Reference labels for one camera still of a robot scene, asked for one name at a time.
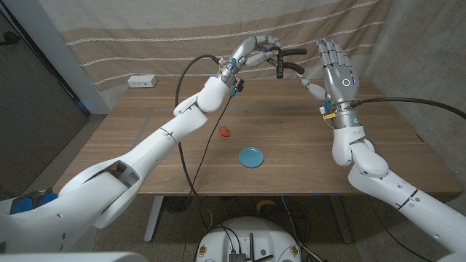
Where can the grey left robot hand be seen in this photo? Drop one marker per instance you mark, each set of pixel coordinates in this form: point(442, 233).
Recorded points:
point(244, 49)

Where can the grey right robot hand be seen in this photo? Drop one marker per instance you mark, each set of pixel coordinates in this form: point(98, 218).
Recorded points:
point(338, 83)

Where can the black hand grip exerciser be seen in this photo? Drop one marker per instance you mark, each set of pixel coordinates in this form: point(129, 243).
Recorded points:
point(279, 69)

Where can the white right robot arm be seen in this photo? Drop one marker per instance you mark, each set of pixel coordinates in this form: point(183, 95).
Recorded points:
point(382, 178)

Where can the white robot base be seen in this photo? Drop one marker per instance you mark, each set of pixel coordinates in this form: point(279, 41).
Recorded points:
point(255, 233)

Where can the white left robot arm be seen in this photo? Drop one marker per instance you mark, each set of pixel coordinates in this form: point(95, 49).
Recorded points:
point(174, 127)

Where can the blue dish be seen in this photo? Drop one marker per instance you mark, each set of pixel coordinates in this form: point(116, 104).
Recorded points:
point(251, 157)

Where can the red toy strawberry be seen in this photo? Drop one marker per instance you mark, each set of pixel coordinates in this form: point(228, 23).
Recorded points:
point(224, 131)

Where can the beige striped backdrop cloth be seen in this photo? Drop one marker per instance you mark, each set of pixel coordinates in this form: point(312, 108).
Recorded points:
point(145, 36)

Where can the white power strip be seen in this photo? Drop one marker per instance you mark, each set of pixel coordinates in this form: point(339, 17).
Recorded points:
point(142, 81)

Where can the grey table leg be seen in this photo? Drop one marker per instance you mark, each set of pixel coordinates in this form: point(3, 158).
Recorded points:
point(342, 222)

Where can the yellow banana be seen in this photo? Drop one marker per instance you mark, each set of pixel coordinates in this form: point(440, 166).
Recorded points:
point(264, 203)

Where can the black round floor fan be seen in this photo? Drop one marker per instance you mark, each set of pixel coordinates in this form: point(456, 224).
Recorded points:
point(176, 203)

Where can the black antenna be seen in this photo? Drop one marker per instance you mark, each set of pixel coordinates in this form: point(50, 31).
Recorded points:
point(251, 245)

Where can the white table leg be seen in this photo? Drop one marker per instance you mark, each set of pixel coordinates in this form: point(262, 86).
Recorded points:
point(153, 218)

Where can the black connector box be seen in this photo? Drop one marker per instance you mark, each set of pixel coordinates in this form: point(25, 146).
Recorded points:
point(237, 257)

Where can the dark grey door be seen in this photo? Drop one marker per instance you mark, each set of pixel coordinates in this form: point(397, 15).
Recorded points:
point(36, 109)

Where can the blue and black pad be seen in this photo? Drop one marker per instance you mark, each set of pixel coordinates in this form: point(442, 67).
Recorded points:
point(22, 205)

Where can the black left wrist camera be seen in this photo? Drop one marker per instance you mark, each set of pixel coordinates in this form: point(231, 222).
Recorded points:
point(239, 86)

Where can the white door frame post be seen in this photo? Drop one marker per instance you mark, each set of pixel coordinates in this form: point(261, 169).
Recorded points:
point(54, 47)

